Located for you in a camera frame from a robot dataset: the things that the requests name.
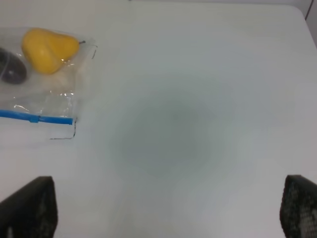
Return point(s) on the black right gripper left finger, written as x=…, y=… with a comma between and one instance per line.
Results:
x=30, y=212

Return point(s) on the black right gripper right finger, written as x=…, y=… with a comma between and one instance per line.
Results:
x=298, y=210

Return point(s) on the yellow toy pear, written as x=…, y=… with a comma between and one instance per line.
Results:
x=48, y=51

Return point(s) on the clear zip bag blue zipper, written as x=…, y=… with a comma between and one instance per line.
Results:
x=49, y=98

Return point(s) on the dark purple toy fruit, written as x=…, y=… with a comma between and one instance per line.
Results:
x=12, y=69

